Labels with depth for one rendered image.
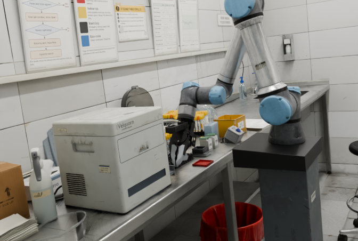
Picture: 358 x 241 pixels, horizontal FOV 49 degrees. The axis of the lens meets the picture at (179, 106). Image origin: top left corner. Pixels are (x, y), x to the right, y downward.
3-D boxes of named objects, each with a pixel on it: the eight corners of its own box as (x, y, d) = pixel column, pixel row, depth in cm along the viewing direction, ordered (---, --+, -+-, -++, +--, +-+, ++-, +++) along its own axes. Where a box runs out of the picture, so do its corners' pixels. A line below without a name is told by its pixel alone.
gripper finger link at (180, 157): (188, 169, 161) (192, 147, 164) (181, 166, 157) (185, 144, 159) (181, 169, 163) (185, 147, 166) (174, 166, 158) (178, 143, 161)
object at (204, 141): (209, 152, 187) (207, 138, 186) (200, 152, 190) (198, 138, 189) (212, 150, 191) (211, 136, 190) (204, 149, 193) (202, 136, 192)
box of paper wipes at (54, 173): (36, 201, 147) (30, 169, 145) (14, 199, 152) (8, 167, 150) (76, 181, 167) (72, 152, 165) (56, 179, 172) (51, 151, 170)
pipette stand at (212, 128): (216, 145, 200) (213, 125, 198) (203, 145, 203) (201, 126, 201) (222, 139, 208) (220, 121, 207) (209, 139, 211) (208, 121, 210)
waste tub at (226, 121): (236, 138, 209) (235, 119, 207) (214, 137, 216) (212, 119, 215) (247, 132, 220) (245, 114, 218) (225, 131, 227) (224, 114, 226)
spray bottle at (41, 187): (46, 227, 122) (33, 151, 119) (27, 224, 127) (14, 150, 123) (66, 217, 129) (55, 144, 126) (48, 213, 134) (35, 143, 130)
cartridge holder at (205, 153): (206, 157, 180) (205, 149, 179) (188, 156, 184) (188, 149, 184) (211, 153, 185) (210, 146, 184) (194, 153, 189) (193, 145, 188)
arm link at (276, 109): (301, 114, 156) (258, -18, 155) (294, 123, 143) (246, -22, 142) (273, 122, 162) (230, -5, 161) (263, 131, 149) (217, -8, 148)
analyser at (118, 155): (124, 215, 124) (111, 121, 120) (63, 206, 139) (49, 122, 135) (176, 182, 150) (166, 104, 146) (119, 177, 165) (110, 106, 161)
